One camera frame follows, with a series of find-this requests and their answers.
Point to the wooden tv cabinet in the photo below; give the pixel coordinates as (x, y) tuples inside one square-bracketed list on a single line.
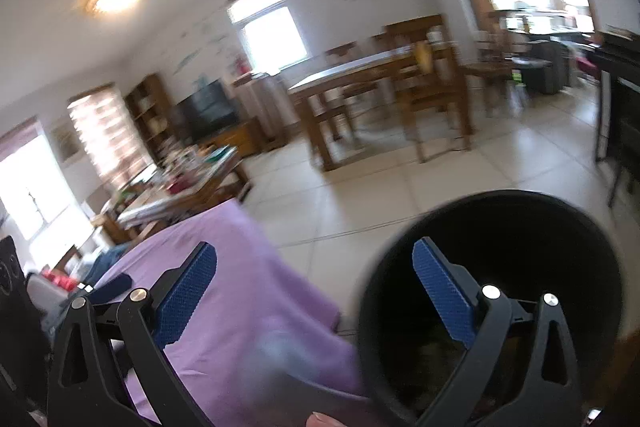
[(247, 137)]

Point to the wooden chair by doorway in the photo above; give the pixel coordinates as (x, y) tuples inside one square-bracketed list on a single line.
[(497, 46)]

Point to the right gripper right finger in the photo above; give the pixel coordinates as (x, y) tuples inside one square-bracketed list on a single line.
[(478, 317)]

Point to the purple table cloth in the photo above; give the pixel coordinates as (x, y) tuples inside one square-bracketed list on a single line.
[(261, 347)]

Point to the black upright piano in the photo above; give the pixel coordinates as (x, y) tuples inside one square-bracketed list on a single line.
[(616, 54)]

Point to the wooden coffee table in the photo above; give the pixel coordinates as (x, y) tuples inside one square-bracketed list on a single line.
[(198, 190)]

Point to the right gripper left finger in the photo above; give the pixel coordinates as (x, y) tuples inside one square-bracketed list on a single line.
[(151, 319)]

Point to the sofa with red cushions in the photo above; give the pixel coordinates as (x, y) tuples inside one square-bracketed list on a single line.
[(73, 272)]

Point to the white standing air conditioner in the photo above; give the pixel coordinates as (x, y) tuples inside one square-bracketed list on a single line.
[(463, 28)]

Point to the small framed flower picture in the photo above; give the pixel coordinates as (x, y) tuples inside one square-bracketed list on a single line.
[(65, 142)]

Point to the wooden dining chair front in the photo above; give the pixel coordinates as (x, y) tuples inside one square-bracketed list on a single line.
[(426, 74)]

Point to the wooden chair behind table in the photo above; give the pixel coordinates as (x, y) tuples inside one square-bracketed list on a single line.
[(353, 76)]

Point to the wooden bookshelf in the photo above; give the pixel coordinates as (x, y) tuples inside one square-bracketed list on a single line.
[(151, 110)]

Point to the black television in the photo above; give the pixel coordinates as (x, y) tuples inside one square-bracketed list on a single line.
[(204, 113)]

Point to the wooden dining table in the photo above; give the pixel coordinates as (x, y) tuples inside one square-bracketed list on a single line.
[(303, 96)]

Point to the black trash bin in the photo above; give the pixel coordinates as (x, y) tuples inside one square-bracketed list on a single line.
[(559, 270)]

